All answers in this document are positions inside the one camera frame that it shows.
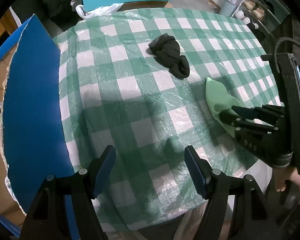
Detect light green cloth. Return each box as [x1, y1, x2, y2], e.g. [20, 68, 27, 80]
[205, 77, 244, 138]

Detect person's right hand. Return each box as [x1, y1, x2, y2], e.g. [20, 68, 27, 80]
[275, 166, 300, 205]

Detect blue-edged cardboard box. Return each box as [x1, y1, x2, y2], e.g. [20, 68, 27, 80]
[0, 16, 74, 224]

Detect shoe rack with shoes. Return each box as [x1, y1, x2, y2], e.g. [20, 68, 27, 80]
[219, 0, 290, 42]

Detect black rolled sock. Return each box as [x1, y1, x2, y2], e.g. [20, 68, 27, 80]
[148, 33, 190, 80]

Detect green checkered tablecloth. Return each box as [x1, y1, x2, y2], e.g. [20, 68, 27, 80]
[54, 8, 280, 232]

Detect brown cardboard box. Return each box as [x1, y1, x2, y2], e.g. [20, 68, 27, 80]
[118, 1, 173, 11]

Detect white plastic bag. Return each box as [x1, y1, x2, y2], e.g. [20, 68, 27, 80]
[75, 3, 123, 20]

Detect dark hanging jackets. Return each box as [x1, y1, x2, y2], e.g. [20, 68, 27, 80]
[12, 0, 82, 37]

